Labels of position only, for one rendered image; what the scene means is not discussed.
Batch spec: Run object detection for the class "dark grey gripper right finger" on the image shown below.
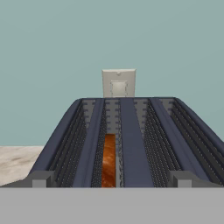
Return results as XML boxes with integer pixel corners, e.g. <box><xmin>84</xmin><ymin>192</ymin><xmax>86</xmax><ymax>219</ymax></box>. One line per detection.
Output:
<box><xmin>168</xmin><ymin>170</ymin><xmax>223</xmax><ymax>188</ymax></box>

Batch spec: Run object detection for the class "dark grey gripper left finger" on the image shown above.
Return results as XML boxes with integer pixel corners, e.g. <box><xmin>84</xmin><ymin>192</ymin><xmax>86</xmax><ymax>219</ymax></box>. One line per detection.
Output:
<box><xmin>2</xmin><ymin>170</ymin><xmax>57</xmax><ymax>188</ymax></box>

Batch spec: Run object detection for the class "dark blue toaster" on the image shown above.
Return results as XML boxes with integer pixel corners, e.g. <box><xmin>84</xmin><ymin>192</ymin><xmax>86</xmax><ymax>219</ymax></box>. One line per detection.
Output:
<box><xmin>28</xmin><ymin>96</ymin><xmax>224</xmax><ymax>188</ymax></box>

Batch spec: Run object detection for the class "brown toasted bread slice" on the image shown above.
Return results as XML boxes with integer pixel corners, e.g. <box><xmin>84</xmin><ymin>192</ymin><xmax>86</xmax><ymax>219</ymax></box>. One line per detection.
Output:
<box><xmin>101</xmin><ymin>133</ymin><xmax>117</xmax><ymax>188</ymax></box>

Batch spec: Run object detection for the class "white wall switch plate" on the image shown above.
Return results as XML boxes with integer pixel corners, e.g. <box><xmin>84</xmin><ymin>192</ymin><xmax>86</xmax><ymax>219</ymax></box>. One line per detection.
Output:
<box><xmin>101</xmin><ymin>68</ymin><xmax>137</xmax><ymax>99</ymax></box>

